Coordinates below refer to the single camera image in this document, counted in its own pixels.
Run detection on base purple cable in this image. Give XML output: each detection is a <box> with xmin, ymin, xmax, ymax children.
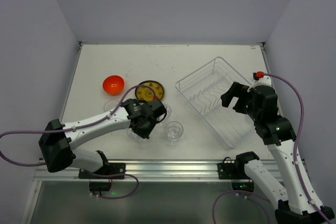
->
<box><xmin>212</xmin><ymin>189</ymin><xmax>274</xmax><ymax>224</ymax></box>
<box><xmin>89</xmin><ymin>173</ymin><xmax>140</xmax><ymax>199</ymax></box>

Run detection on yellow patterned plate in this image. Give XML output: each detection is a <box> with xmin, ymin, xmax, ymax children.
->
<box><xmin>135</xmin><ymin>80</ymin><xmax>165</xmax><ymax>102</ymax></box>

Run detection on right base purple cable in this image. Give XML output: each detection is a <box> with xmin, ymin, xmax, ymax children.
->
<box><xmin>212</xmin><ymin>189</ymin><xmax>274</xmax><ymax>224</ymax></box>

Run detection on clear glass cup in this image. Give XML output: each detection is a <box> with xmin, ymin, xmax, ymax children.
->
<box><xmin>162</xmin><ymin>104</ymin><xmax>172</xmax><ymax>123</ymax></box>
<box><xmin>127</xmin><ymin>128</ymin><xmax>146</xmax><ymax>142</ymax></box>
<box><xmin>164</xmin><ymin>121</ymin><xmax>184</xmax><ymax>143</ymax></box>
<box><xmin>103</xmin><ymin>100</ymin><xmax>120</xmax><ymax>113</ymax></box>

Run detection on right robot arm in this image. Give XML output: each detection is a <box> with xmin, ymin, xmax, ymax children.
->
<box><xmin>220</xmin><ymin>82</ymin><xmax>335</xmax><ymax>223</ymax></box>

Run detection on orange bowl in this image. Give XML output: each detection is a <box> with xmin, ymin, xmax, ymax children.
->
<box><xmin>102</xmin><ymin>75</ymin><xmax>125</xmax><ymax>95</ymax></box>

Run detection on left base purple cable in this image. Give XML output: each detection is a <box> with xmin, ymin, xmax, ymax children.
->
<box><xmin>89</xmin><ymin>173</ymin><xmax>140</xmax><ymax>199</ymax></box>

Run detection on aluminium mounting rail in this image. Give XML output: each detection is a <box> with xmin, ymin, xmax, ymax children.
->
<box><xmin>34</xmin><ymin>158</ymin><xmax>313</xmax><ymax>183</ymax></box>

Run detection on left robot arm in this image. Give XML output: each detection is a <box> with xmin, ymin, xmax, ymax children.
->
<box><xmin>39</xmin><ymin>98</ymin><xmax>167</xmax><ymax>177</ymax></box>

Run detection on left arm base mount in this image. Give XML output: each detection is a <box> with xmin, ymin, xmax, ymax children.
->
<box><xmin>78</xmin><ymin>162</ymin><xmax>126</xmax><ymax>179</ymax></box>

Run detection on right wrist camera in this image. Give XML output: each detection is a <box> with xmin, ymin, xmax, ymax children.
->
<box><xmin>251</xmin><ymin>71</ymin><xmax>272</xmax><ymax>88</ymax></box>

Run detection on white wire dish rack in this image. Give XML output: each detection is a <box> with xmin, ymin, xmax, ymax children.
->
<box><xmin>175</xmin><ymin>57</ymin><xmax>254</xmax><ymax>149</ymax></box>

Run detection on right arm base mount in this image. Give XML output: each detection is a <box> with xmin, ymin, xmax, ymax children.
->
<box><xmin>217</xmin><ymin>152</ymin><xmax>259</xmax><ymax>180</ymax></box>

